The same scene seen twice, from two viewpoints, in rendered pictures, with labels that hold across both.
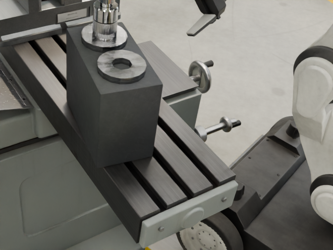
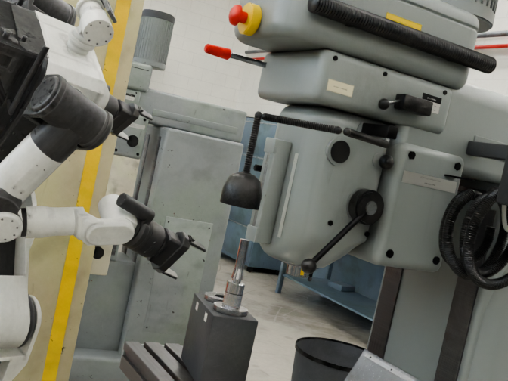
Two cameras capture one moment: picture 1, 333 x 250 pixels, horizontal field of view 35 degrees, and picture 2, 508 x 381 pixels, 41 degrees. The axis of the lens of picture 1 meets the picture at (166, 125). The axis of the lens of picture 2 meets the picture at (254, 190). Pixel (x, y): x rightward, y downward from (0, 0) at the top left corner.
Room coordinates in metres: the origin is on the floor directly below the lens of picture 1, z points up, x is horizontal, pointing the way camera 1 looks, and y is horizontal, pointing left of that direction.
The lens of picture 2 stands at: (2.55, 0.47, 1.51)
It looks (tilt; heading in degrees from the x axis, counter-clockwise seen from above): 3 degrees down; 191
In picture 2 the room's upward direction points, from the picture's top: 12 degrees clockwise
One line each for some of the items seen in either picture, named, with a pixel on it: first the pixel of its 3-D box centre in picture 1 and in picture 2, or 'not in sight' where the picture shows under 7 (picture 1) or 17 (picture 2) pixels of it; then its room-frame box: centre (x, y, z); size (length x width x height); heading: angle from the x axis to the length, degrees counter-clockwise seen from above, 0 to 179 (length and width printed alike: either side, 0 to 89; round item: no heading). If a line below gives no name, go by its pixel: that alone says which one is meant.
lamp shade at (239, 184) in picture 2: not in sight; (243, 188); (1.36, 0.22, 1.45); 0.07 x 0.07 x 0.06
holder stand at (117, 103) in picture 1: (110, 90); (218, 338); (0.83, 0.12, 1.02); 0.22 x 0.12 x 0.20; 30
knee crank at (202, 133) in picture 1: (216, 127); not in sight; (1.37, -0.17, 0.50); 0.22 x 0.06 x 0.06; 130
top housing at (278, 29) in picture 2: not in sight; (356, 28); (1.13, 0.33, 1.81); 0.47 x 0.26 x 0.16; 130
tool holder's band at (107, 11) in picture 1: (105, 6); (235, 283); (0.87, 0.15, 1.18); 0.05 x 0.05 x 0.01
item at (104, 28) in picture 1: (105, 22); (233, 295); (0.87, 0.15, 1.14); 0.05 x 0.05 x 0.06
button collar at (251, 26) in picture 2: not in sight; (249, 19); (1.29, 0.15, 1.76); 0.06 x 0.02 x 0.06; 40
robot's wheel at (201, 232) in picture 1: (208, 238); not in sight; (0.90, -0.16, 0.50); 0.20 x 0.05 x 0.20; 58
